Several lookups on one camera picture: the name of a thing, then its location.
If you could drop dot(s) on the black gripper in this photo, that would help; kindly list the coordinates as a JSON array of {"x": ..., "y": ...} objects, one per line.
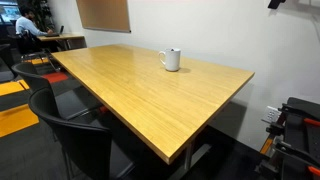
[{"x": 280, "y": 1}]

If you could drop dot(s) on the white ceramic mug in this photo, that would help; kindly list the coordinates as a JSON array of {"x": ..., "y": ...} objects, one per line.
[{"x": 172, "y": 61}]

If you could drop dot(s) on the orange black clamp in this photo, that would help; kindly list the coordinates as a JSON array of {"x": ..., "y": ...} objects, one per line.
[
  {"x": 311, "y": 122},
  {"x": 313, "y": 170}
]

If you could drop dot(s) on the black robot mounting board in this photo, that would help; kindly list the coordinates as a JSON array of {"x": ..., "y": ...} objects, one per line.
[{"x": 295, "y": 133}]

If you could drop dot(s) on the brown cork board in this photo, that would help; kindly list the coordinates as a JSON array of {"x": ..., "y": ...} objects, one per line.
[{"x": 103, "y": 15}]

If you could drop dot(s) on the metal table leg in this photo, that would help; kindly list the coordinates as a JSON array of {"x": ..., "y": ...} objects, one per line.
[{"x": 188, "y": 156}]

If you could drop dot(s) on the small wooden desk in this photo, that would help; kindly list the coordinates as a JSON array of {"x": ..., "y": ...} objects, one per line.
[{"x": 63, "y": 36}]

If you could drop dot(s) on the black laptop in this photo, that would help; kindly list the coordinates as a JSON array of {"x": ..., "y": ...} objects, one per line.
[{"x": 55, "y": 33}]

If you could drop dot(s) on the dark indoor plant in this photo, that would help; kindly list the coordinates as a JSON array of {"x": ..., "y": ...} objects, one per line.
[{"x": 43, "y": 13}]

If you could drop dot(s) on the black plastic chair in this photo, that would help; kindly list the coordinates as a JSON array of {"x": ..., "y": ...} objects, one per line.
[
  {"x": 33, "y": 78},
  {"x": 83, "y": 146}
]

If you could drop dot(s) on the seated person in light shirt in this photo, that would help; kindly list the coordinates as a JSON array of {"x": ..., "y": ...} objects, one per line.
[{"x": 26, "y": 25}]

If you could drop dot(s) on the black office chair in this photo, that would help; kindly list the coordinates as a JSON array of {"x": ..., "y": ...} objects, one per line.
[{"x": 28, "y": 43}]

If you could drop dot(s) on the white wall socket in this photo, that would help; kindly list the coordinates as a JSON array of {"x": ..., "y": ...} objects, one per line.
[{"x": 271, "y": 115}]

